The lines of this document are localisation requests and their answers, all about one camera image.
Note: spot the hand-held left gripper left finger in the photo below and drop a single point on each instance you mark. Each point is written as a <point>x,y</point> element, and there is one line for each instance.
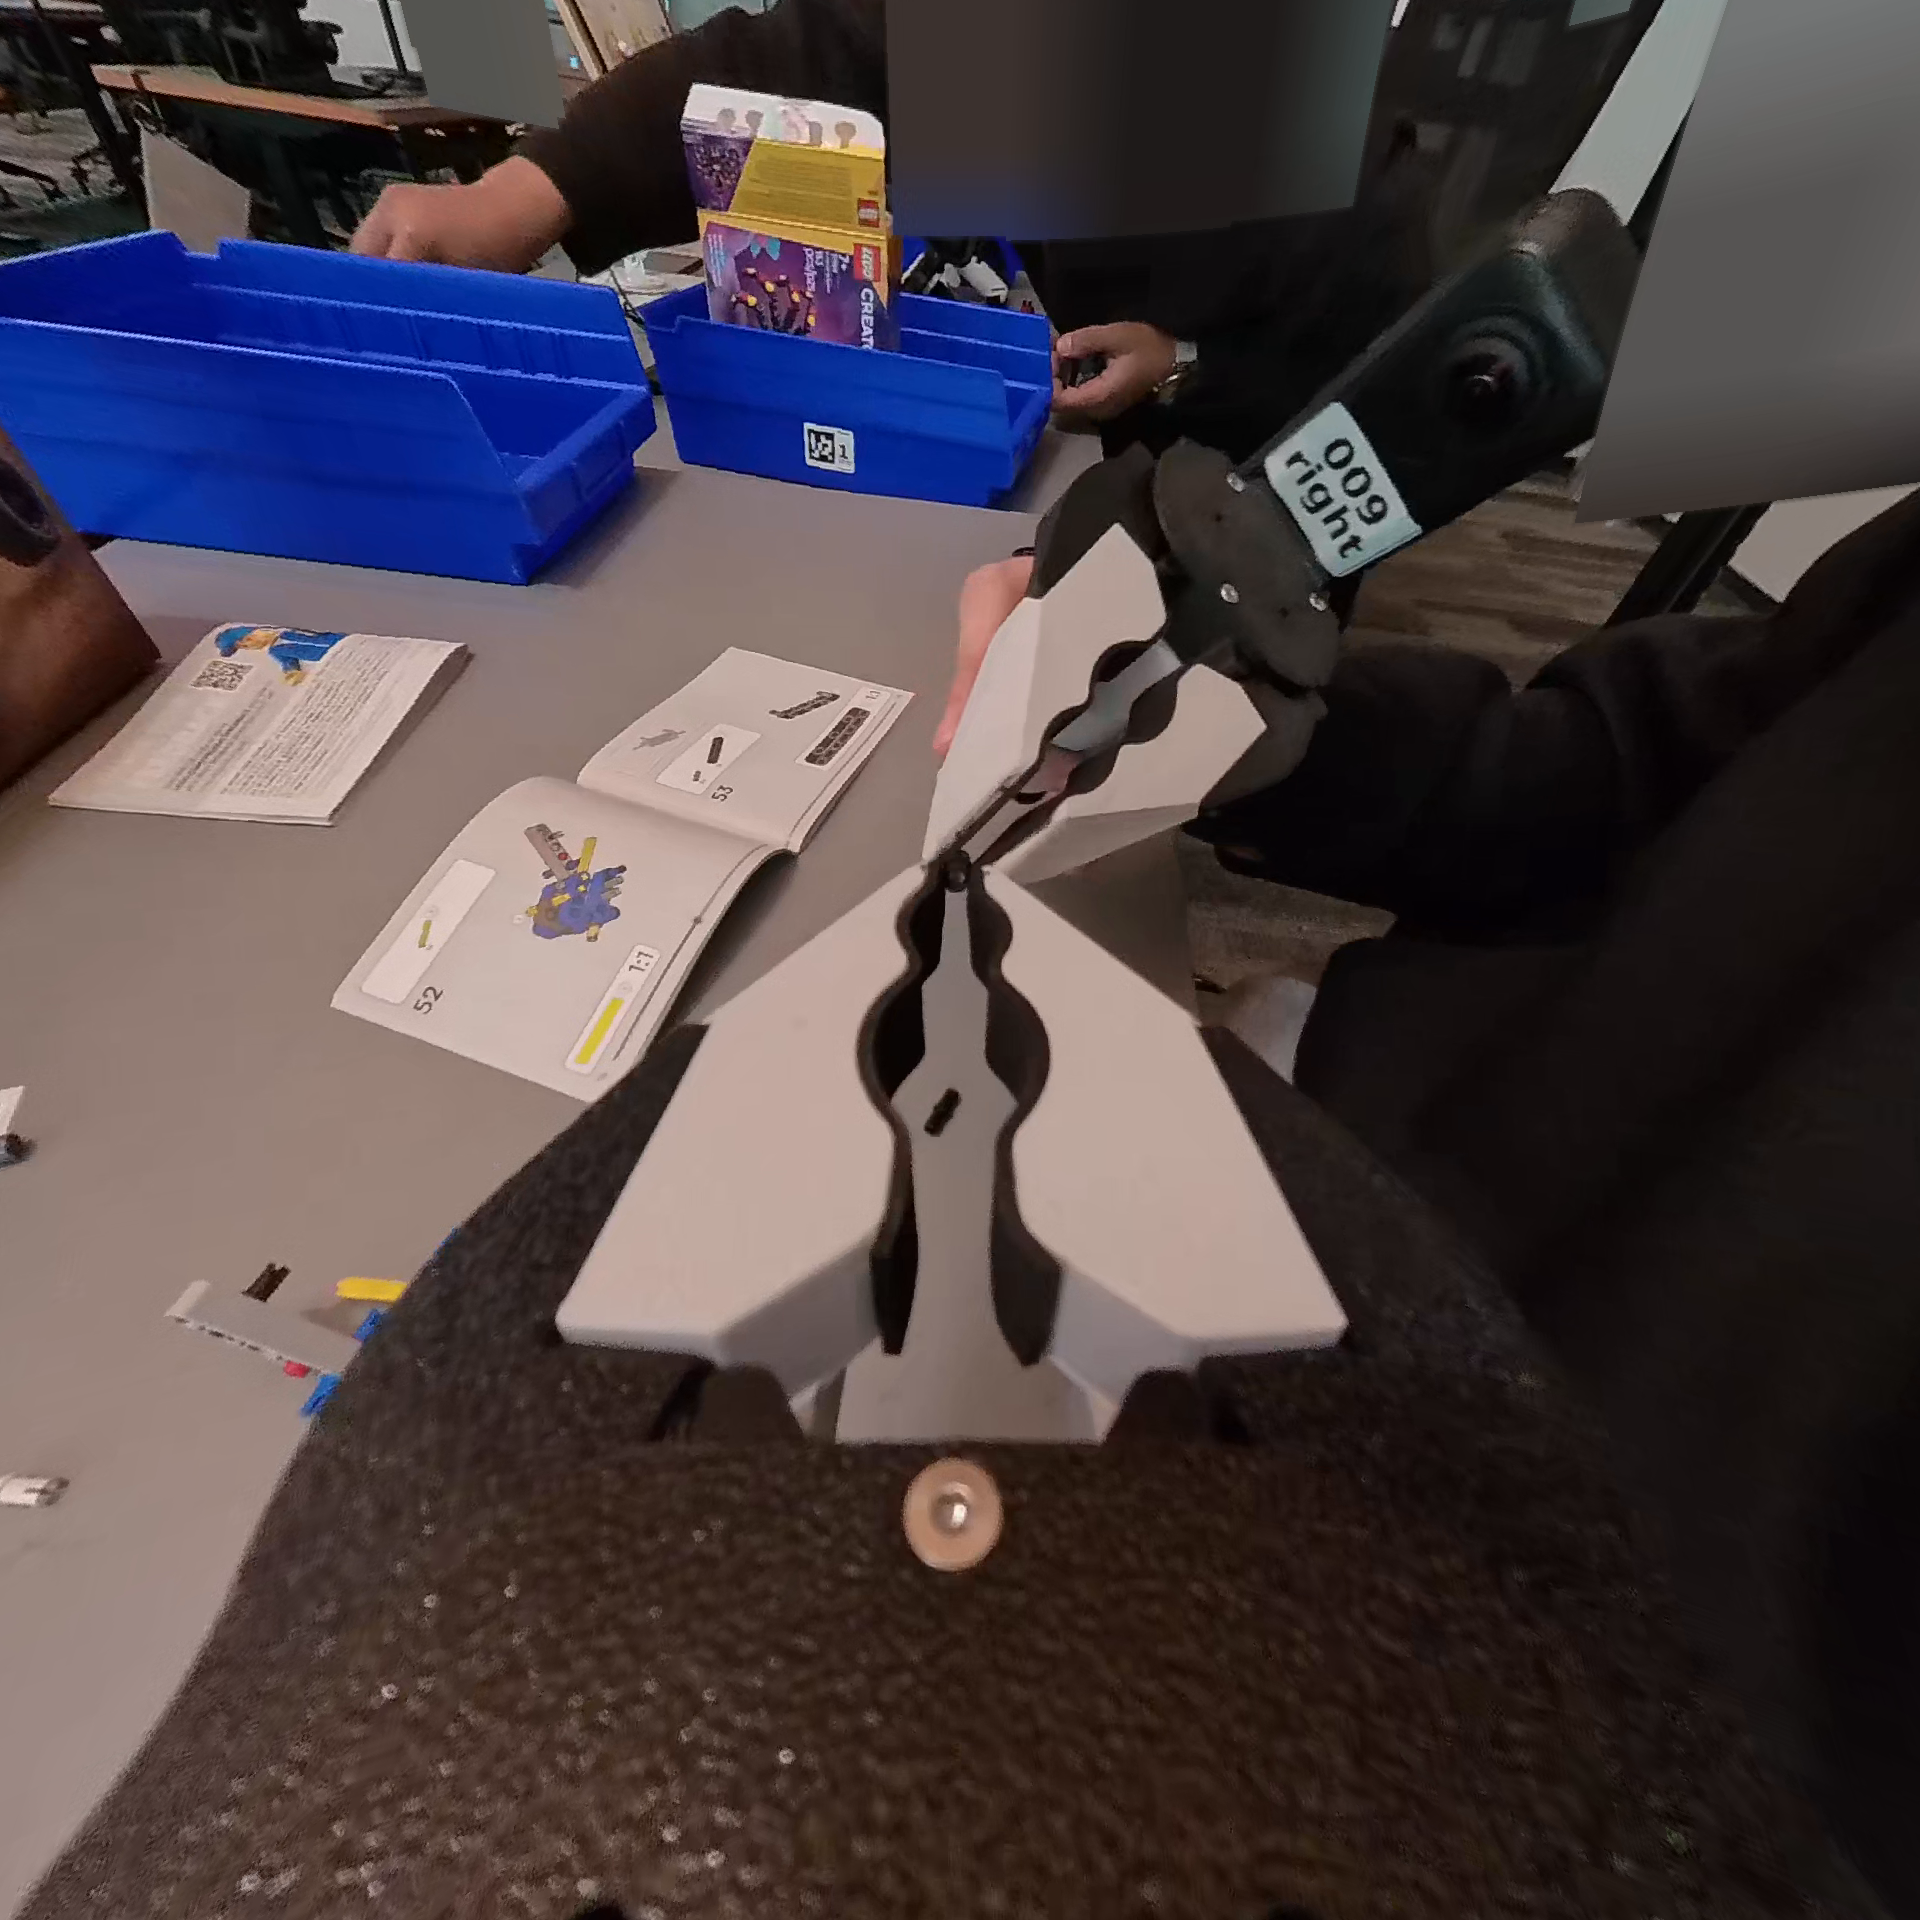
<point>722,1200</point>

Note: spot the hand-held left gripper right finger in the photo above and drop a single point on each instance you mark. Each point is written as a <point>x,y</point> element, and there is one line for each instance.
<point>1171,1200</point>

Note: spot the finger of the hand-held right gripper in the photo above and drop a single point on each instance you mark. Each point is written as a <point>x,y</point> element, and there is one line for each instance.
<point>1156,764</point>
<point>1036,674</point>

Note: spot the blue toy brick assembly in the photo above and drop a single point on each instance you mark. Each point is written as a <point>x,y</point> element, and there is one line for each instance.
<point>255,1320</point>

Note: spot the person's right forearm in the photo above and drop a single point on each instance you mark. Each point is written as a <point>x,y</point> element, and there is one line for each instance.
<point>1426,780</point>

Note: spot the yellow purple toy set box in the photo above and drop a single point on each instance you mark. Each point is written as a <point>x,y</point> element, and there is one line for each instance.
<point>797,180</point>

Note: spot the person's right hand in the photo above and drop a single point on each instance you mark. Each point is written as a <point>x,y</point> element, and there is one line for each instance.
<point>985,614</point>

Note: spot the open instruction booklet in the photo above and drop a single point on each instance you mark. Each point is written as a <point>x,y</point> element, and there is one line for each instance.
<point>525,930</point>

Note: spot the blue plastic bin with tag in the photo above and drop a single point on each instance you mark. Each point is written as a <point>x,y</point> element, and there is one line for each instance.
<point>841,405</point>

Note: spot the thick printed leaflet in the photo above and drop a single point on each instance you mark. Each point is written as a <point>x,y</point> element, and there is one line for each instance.
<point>271,733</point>

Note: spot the small grey toy pin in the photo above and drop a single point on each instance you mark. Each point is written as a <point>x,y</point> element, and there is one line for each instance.
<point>31,1491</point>

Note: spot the brown wooden desk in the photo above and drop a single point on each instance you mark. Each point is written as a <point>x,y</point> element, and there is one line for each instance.
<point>301,106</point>

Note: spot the white panel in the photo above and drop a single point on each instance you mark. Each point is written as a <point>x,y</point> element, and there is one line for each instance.
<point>196,194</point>

